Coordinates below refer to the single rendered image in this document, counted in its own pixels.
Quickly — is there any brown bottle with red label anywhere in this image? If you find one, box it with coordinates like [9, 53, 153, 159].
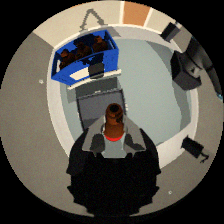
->
[103, 103, 125, 142]

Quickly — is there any blue divided crate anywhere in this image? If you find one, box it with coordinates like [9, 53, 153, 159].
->
[51, 30, 119, 86]

